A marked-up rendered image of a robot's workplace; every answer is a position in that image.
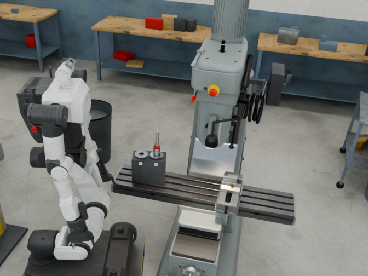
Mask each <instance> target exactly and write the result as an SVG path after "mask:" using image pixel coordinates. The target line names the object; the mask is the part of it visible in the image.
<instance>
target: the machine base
mask: <svg viewBox="0 0 368 276"><path fill-rule="evenodd" d="M242 218H243V217H242V216H235V218H234V226H233V232H232V233H227V232H223V237H222V243H221V250H220V255H219V260H218V266H217V272H216V276H236V271H237V261H238V252H239V242H240V233H241V227H242ZM178 220H179V216H178V215H177V214H176V217H175V220H174V223H173V226H172V229H171V232H170V235H169V238H168V241H167V244H166V247H165V250H164V253H163V257H162V260H161V262H160V265H159V268H158V272H157V275H156V276H166V275H168V265H169V253H170V250H171V246H172V244H173V241H174V237H175V234H176V231H177V227H178Z"/></svg>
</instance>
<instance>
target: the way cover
mask: <svg viewBox="0 0 368 276"><path fill-rule="evenodd" d="M229 145H231V143H227V142H225V143H224V144H223V145H222V146H220V147H218V148H213V149H207V148H206V147H205V146H204V145H202V144H201V143H200V141H199V139H198V138H196V137H195V139H194V147H193V154H192V160H191V166H190V170H189V174H188V175H189V176H195V177H201V178H205V179H211V180H218V181H221V180H222V178H223V175H224V173H225V172H226V171H228V172H232V173H233V172H234V167H235V160H236V156H237V150H238V144H233V146H234V148H233V149H229Z"/></svg>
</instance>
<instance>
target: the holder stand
mask: <svg viewBox="0 0 368 276"><path fill-rule="evenodd" d="M165 168H166V152H160V156H159V157H155V156H154V155H153V151H144V150H139V151H136V150H134V152H133V157H132V160H131V172H132V183H151V184H162V185H164V184H165Z"/></svg>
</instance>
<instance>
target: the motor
mask: <svg viewBox="0 0 368 276"><path fill-rule="evenodd" d="M249 3H250V0H214V8H213V15H212V26H211V38H212V39H214V40H216V41H219V42H221V40H223V39H224V40H225V43H239V42H242V41H243V40H244V38H245V30H246V22H247V18H248V10H249Z"/></svg>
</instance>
